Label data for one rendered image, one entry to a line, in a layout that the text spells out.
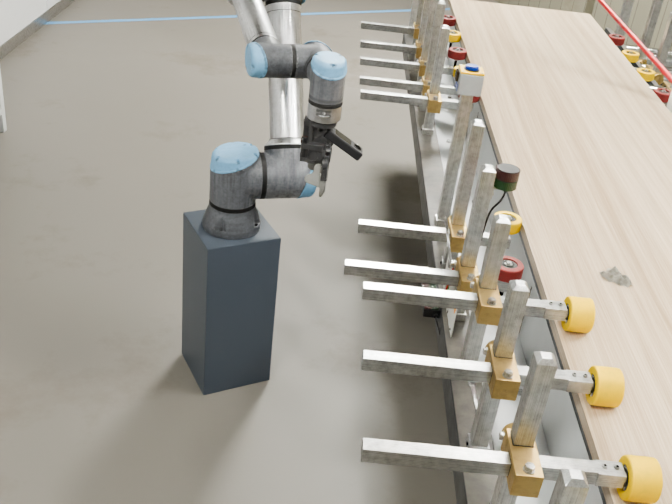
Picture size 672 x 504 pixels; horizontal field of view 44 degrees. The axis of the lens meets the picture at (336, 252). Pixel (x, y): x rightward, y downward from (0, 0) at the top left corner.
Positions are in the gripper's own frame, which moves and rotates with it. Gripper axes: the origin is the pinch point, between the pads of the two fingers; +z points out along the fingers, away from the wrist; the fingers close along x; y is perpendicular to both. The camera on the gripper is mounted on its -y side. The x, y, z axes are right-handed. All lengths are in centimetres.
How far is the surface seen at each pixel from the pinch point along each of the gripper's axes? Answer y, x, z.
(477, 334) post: -41, 46, 10
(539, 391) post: -43, 96, -16
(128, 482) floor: 49, 29, 94
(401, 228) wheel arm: -23.0, 0.6, 9.5
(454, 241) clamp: -38.0, 3.6, 9.9
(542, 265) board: -59, 21, 4
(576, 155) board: -81, -54, 4
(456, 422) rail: -38, 62, 24
